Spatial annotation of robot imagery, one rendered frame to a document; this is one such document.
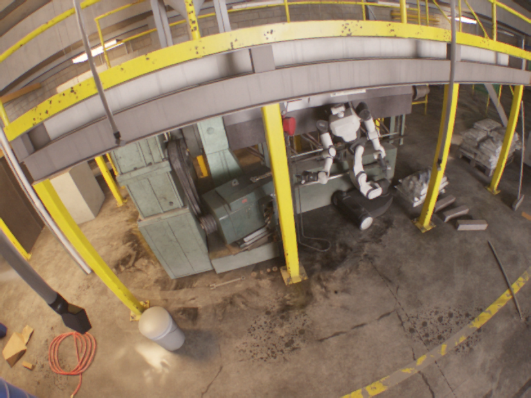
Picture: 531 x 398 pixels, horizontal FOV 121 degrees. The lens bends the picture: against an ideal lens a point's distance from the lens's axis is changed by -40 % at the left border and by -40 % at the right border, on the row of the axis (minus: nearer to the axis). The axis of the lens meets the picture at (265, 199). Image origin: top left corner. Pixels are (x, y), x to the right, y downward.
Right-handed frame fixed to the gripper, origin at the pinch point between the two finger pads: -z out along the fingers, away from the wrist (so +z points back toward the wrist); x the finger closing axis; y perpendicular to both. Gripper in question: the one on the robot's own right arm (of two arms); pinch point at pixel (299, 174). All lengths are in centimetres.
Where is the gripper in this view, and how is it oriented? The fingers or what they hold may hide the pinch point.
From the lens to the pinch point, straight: 235.9
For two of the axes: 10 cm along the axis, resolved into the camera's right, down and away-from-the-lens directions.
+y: -1.5, -7.9, -5.9
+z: 8.8, 1.7, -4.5
